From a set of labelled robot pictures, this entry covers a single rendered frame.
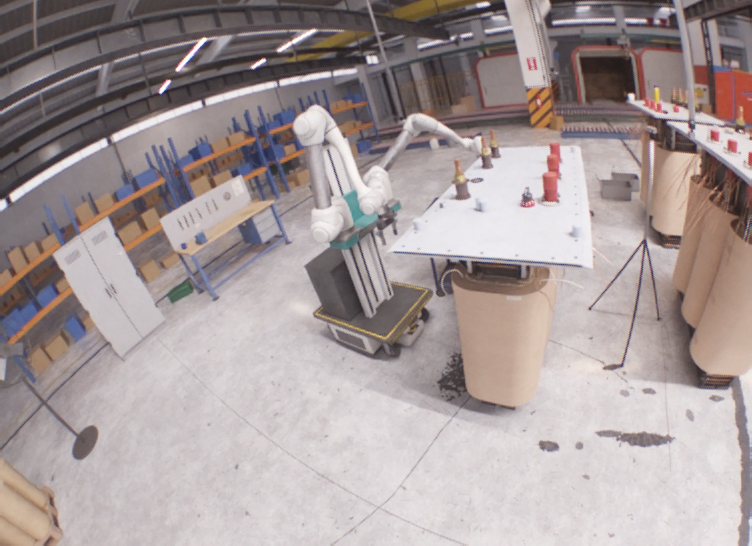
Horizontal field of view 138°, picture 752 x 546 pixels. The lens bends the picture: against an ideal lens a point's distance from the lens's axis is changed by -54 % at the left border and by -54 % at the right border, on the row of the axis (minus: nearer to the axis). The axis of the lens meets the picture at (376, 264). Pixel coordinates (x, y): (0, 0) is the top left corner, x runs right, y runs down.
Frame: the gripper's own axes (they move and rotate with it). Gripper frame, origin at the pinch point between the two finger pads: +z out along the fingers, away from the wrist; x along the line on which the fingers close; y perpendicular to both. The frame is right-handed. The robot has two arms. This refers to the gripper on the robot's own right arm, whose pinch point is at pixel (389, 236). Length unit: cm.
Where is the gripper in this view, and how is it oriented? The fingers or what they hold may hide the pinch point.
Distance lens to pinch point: 198.1
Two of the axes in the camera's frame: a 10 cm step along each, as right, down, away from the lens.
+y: -7.6, -1.2, 6.4
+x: -5.9, 5.3, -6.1
